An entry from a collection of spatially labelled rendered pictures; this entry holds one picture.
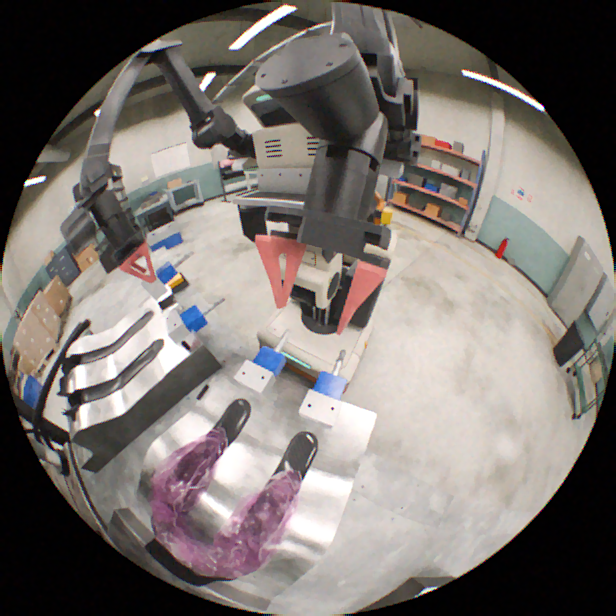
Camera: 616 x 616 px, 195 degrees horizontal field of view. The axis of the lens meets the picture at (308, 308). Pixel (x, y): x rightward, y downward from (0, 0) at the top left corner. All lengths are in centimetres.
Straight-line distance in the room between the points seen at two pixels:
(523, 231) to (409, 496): 530
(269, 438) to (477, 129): 563
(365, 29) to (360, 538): 62
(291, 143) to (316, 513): 65
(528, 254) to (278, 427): 552
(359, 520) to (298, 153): 72
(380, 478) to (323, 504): 12
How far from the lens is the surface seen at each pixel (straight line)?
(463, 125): 554
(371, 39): 24
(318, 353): 97
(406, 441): 128
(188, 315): 37
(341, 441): 28
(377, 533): 39
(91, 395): 47
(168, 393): 39
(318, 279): 54
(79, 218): 41
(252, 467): 28
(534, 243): 550
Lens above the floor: 113
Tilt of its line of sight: 47 degrees down
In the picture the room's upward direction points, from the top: straight up
